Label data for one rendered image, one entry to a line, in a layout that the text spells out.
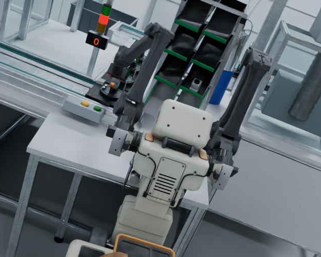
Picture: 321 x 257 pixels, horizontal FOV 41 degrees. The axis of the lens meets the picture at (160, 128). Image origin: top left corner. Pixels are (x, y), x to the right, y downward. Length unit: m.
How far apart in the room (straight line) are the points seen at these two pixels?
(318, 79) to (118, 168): 1.52
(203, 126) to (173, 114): 0.12
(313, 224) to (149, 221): 1.82
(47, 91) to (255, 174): 1.58
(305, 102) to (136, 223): 1.62
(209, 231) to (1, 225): 1.51
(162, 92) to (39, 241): 1.20
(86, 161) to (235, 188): 1.46
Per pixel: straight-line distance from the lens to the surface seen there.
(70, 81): 2.65
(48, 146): 2.12
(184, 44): 2.36
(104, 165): 2.10
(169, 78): 2.37
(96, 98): 2.42
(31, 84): 2.47
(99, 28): 2.53
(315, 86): 3.03
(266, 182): 3.21
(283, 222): 3.42
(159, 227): 1.88
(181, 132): 1.63
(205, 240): 3.33
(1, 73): 2.53
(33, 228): 2.93
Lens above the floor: 2.04
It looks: 27 degrees down
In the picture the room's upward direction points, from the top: 22 degrees clockwise
